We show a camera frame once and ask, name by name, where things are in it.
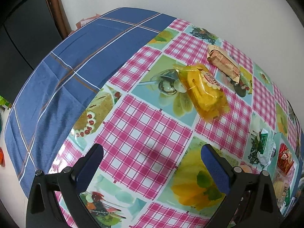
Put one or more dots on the green white snack packet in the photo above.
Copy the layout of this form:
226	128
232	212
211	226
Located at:
266	147

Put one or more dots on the orange object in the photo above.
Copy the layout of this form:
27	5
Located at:
1	156

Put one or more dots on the beige brown snack packet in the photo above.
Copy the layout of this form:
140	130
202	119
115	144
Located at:
223	63

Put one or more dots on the pinkish paper sheets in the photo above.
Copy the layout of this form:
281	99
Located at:
82	23

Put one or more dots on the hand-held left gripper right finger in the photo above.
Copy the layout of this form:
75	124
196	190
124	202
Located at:
213	168

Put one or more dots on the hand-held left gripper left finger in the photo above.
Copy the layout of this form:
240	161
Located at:
91	168

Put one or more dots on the blue checked bedsheet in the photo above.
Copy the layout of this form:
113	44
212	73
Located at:
71	64

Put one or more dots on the pale green-printed snack packet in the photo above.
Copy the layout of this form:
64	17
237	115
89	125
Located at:
281	188

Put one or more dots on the yellow transparent snack packet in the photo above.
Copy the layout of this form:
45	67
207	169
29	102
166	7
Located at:
204	92

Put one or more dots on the pink checked printed tablecloth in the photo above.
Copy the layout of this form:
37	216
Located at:
142	128

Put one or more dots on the green object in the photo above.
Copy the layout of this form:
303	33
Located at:
2	102

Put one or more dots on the dark cabinet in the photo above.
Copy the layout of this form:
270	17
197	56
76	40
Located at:
23	28

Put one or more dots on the brown wooden post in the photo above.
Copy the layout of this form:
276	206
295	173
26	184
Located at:
58	7

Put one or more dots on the red snack packet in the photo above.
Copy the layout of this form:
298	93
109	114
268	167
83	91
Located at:
286	159

